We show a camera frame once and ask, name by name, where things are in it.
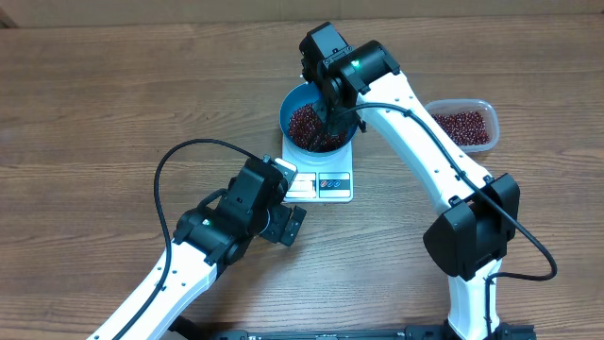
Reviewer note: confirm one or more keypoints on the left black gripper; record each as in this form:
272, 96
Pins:
279, 214

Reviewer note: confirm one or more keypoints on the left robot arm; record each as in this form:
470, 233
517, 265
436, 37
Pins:
208, 239

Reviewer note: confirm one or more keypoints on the clear plastic food container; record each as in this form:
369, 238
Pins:
453, 106

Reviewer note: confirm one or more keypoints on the red beans in bowl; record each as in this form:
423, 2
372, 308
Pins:
304, 122

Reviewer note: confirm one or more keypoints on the blue metal bowl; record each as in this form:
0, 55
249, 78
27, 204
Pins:
299, 96

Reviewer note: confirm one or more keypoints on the white digital kitchen scale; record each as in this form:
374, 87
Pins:
321, 177

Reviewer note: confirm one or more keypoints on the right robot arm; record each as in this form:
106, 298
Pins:
476, 212

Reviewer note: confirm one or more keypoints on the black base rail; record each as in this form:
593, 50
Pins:
187, 329

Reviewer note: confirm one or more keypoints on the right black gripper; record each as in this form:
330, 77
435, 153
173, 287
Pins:
328, 112

